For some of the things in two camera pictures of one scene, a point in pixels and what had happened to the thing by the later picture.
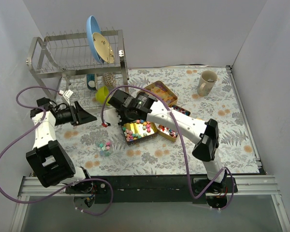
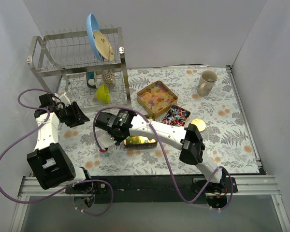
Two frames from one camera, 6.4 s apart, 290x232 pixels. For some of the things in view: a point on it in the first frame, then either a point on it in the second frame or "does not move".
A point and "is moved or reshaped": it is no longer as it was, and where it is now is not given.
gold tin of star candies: x=138 y=130 is moved or reshaped
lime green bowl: x=101 y=95 does not move
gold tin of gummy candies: x=163 y=91 does not move
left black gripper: x=75 y=114 does not move
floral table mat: x=104 y=146 does not move
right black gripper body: x=121 y=115 to x=114 y=135
